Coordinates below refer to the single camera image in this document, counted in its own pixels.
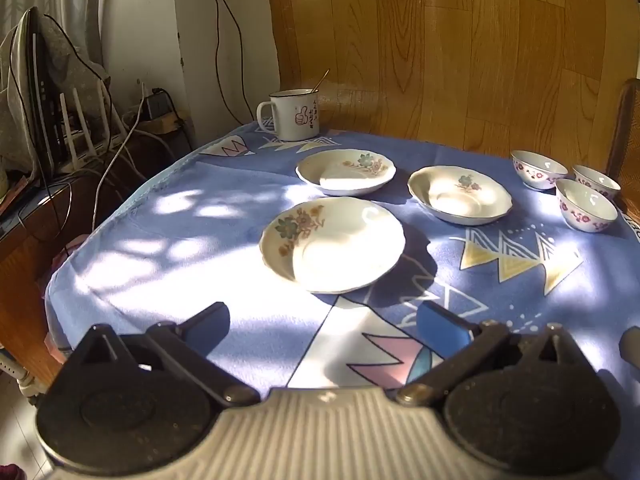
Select black flat device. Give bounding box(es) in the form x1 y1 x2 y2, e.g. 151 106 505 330
15 10 57 176

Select blue printed tablecloth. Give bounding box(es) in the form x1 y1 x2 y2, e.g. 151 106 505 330
44 130 640 396

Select scalloped floral white plate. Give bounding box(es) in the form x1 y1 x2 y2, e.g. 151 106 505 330
407 165 513 226

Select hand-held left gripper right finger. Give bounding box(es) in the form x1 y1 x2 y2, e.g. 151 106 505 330
396 301 596 406

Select white router with antennas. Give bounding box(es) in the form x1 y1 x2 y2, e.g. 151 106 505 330
52 80 132 173

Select large floral white plate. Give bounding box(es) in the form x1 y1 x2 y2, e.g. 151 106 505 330
259 196 407 295

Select small floral white plate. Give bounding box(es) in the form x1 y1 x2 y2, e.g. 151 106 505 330
295 148 397 197

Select white enamel mug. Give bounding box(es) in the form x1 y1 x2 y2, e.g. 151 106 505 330
256 88 321 142

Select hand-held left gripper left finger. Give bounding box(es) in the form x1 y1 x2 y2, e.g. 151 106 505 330
70 301 261 407

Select white bowl red floral rim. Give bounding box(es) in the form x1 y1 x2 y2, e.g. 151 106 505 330
571 164 622 201
555 178 619 233
511 150 569 191

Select brown woven chair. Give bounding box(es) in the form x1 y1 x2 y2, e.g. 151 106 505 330
605 77 640 211

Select black hanging cable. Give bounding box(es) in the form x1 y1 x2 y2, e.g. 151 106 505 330
201 0 257 127

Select white cable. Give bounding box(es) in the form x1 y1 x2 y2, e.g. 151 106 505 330
90 85 196 233

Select metal spoon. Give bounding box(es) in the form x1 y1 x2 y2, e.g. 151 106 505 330
307 69 331 95

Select black power adapter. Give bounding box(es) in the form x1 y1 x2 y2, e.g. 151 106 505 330
144 87 174 123

